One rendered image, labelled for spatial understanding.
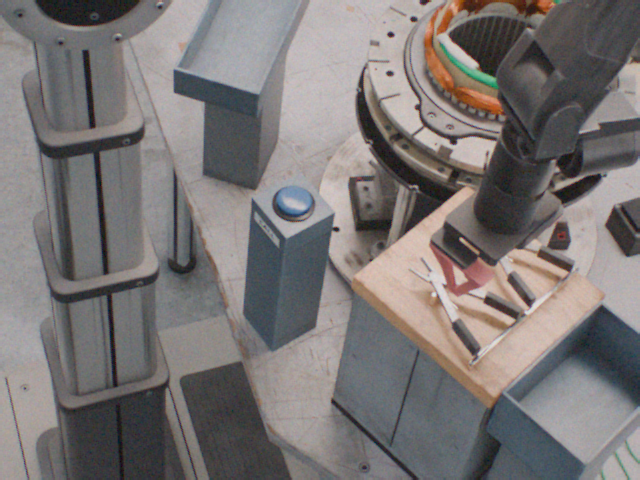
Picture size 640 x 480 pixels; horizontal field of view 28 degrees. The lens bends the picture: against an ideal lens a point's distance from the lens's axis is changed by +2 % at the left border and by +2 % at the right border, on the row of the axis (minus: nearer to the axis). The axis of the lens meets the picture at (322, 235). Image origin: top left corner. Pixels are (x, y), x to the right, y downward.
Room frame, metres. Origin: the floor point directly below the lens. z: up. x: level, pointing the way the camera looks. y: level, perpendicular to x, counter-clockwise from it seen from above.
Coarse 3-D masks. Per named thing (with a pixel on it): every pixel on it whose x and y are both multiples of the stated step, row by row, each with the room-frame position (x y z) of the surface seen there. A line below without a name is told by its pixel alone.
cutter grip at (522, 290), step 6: (510, 276) 0.80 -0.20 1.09; (516, 276) 0.80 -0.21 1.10; (510, 282) 0.80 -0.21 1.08; (516, 282) 0.79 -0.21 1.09; (522, 282) 0.79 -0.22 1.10; (516, 288) 0.79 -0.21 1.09; (522, 288) 0.78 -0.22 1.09; (528, 288) 0.79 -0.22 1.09; (522, 294) 0.78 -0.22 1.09; (528, 294) 0.78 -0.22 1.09; (534, 294) 0.78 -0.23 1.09; (522, 300) 0.78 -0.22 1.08; (528, 300) 0.77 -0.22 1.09; (534, 300) 0.77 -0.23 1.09; (528, 306) 0.77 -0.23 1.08
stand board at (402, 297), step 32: (384, 256) 0.82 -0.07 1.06; (416, 256) 0.83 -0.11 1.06; (512, 256) 0.85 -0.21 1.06; (352, 288) 0.78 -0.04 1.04; (384, 288) 0.78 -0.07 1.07; (416, 288) 0.78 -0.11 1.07; (480, 288) 0.80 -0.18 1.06; (512, 288) 0.80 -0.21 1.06; (544, 288) 0.81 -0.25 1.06; (576, 288) 0.82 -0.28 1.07; (416, 320) 0.74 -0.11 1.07; (448, 320) 0.75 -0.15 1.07; (480, 320) 0.76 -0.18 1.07; (512, 320) 0.76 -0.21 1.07; (544, 320) 0.77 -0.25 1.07; (576, 320) 0.78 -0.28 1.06; (448, 352) 0.71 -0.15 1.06; (512, 352) 0.72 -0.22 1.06; (480, 384) 0.68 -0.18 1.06
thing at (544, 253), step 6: (540, 252) 0.84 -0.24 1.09; (546, 252) 0.84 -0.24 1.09; (552, 252) 0.84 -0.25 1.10; (540, 258) 0.84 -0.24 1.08; (546, 258) 0.84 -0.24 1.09; (552, 258) 0.83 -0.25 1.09; (558, 258) 0.83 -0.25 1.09; (564, 258) 0.83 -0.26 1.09; (570, 258) 0.83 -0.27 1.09; (558, 264) 0.83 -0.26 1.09; (564, 264) 0.83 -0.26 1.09; (570, 264) 0.83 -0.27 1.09; (570, 270) 0.83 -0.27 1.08
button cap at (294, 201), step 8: (280, 192) 0.90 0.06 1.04; (288, 192) 0.90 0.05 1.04; (296, 192) 0.90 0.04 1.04; (304, 192) 0.91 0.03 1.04; (280, 200) 0.89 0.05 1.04; (288, 200) 0.89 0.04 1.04; (296, 200) 0.89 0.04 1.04; (304, 200) 0.89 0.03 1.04; (280, 208) 0.88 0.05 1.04; (288, 208) 0.88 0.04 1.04; (296, 208) 0.88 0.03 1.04; (304, 208) 0.88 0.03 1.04; (296, 216) 0.87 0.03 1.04
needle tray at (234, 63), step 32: (224, 0) 1.21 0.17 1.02; (256, 0) 1.22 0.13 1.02; (288, 0) 1.23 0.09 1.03; (192, 32) 1.10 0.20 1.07; (224, 32) 1.15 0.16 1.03; (256, 32) 1.16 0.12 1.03; (288, 32) 1.14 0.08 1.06; (192, 64) 1.09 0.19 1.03; (224, 64) 1.10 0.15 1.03; (256, 64) 1.11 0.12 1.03; (192, 96) 1.04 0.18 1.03; (224, 96) 1.03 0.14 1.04; (256, 96) 1.02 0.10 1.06; (224, 128) 1.11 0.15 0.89; (256, 128) 1.10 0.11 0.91; (224, 160) 1.11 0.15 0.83; (256, 160) 1.10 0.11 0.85
